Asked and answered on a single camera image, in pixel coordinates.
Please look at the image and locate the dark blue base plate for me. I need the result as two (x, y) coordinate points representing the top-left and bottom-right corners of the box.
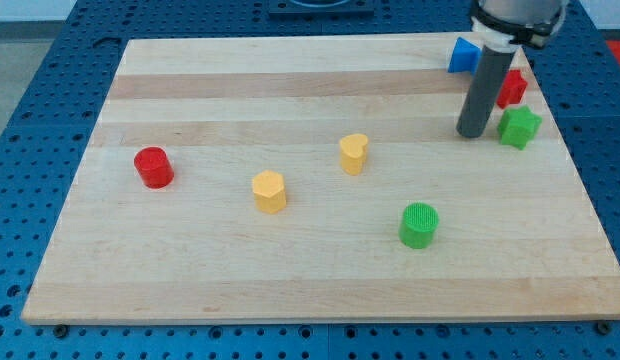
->
(266, 0), (375, 18)

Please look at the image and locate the yellow hexagon block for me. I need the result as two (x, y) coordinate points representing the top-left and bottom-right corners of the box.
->
(252, 170), (287, 214)

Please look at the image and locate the blue triangle block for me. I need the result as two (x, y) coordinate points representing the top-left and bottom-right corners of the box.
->
(447, 37), (482, 74)

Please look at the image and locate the yellow heart block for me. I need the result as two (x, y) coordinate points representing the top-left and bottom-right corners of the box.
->
(339, 133), (369, 176)

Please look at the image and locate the green cylinder block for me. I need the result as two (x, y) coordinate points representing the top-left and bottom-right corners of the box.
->
(398, 202), (439, 249)

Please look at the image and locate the green star block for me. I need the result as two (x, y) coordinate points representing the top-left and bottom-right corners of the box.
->
(497, 106), (543, 150)

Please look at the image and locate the red star block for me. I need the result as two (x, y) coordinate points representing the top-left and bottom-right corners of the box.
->
(496, 69), (528, 109)

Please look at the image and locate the red cylinder block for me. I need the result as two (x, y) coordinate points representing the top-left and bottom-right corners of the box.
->
(133, 147), (174, 189)

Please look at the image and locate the grey pusher rod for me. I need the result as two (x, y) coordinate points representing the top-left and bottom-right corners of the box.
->
(456, 46), (515, 139)

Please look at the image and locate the wooden board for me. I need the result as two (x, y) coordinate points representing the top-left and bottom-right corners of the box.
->
(21, 33), (620, 325)

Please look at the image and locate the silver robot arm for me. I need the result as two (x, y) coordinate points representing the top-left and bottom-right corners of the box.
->
(469, 0), (569, 53)

